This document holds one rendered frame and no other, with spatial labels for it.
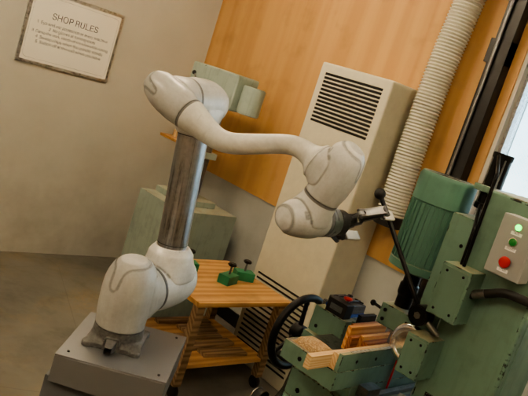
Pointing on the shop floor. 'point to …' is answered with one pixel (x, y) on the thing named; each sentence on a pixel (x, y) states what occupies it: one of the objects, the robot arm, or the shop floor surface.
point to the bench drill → (254, 97)
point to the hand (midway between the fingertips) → (372, 225)
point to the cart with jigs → (213, 352)
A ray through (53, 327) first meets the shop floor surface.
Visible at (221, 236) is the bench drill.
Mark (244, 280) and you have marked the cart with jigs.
